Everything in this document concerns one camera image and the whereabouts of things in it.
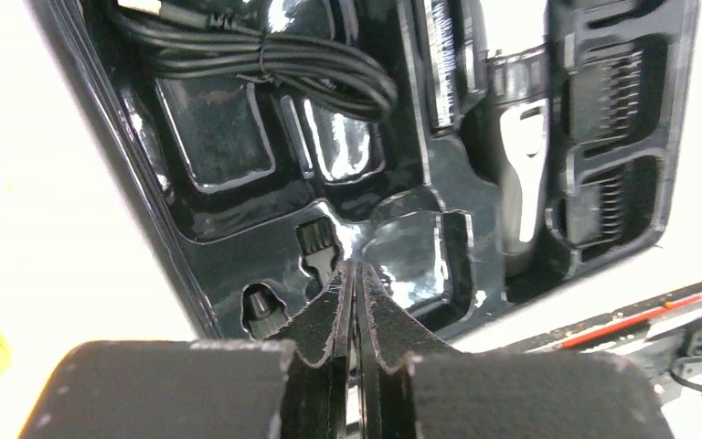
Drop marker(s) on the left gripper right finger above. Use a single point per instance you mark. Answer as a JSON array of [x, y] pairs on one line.
[[414, 385]]

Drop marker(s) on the silver trimmer head in tray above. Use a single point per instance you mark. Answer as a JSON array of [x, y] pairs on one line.
[[438, 45]]

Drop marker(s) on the black cleaning brush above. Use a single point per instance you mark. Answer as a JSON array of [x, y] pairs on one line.
[[319, 249]]

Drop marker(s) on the small clear oil bottle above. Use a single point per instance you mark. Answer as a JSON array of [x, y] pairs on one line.
[[263, 312]]

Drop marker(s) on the black clipper guard comb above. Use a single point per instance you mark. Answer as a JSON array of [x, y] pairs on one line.
[[605, 95]]

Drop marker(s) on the white box with black tray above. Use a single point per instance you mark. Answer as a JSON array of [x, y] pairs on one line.
[[238, 121]]

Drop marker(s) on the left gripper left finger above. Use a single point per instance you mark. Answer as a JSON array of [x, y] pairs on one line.
[[292, 384]]

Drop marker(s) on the black silver hair clipper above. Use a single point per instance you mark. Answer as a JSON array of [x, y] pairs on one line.
[[514, 120]]

